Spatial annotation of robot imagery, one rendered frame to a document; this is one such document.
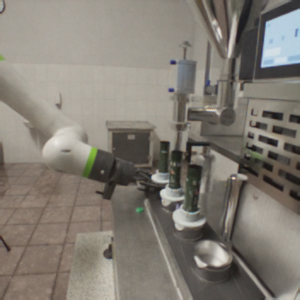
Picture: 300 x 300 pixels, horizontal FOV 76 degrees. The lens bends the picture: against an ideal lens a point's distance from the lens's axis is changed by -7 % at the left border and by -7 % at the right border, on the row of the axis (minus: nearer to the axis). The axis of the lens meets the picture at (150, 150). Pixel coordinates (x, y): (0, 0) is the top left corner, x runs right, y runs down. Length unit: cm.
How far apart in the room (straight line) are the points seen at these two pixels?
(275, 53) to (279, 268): 30
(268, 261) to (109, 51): 391
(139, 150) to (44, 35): 257
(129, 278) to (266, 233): 24
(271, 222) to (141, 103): 379
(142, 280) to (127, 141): 307
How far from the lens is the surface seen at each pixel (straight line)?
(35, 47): 422
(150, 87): 406
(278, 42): 34
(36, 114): 69
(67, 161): 57
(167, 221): 52
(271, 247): 36
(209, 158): 67
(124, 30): 414
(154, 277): 41
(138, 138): 340
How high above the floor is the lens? 133
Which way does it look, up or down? 15 degrees down
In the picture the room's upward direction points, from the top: 3 degrees clockwise
